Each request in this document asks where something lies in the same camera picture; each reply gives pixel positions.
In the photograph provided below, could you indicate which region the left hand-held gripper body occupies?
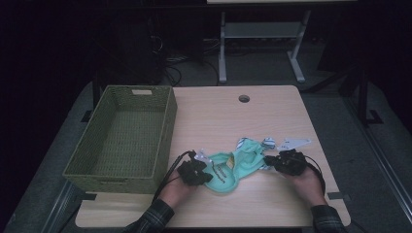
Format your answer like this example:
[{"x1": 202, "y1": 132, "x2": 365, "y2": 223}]
[{"x1": 176, "y1": 148, "x2": 214, "y2": 187}]

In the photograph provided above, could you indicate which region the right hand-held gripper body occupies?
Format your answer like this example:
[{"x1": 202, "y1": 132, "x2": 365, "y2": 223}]
[{"x1": 274, "y1": 138, "x2": 313, "y2": 178}]

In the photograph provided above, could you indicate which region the person's left hand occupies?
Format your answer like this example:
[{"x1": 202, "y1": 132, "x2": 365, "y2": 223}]
[{"x1": 157, "y1": 177, "x2": 199, "y2": 210}]

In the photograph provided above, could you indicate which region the person's right hand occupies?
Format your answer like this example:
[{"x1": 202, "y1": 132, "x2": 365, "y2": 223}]
[{"x1": 284, "y1": 166, "x2": 328, "y2": 209}]

